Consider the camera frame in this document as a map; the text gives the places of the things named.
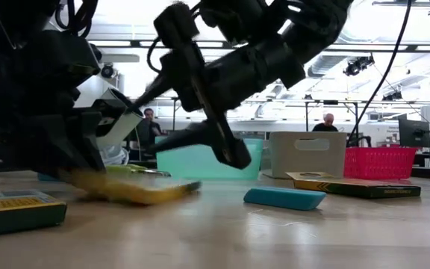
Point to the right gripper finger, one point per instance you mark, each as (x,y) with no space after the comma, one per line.
(153,92)
(192,136)

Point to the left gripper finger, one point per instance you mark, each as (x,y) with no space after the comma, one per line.
(93,142)
(67,145)

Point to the green translucent plastic bin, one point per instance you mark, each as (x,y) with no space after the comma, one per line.
(192,162)

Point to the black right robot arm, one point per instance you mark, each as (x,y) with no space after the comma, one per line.
(319,22)

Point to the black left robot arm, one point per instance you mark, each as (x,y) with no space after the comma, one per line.
(13,15)

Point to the white cylindrical desk lamp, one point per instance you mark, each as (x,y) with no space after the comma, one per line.
(125,123)

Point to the person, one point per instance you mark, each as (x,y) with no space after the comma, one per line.
(148,130)
(326,125)

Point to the grey plastic bin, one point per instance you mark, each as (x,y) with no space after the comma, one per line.
(308,160)

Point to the red plastic mesh basket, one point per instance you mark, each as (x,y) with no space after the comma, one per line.
(379,162)

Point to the black computer monitor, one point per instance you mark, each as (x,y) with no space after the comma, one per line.
(414,132)

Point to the ceiling light rail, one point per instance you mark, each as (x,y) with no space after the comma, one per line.
(136,43)

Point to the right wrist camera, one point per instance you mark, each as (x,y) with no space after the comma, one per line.
(237,18)

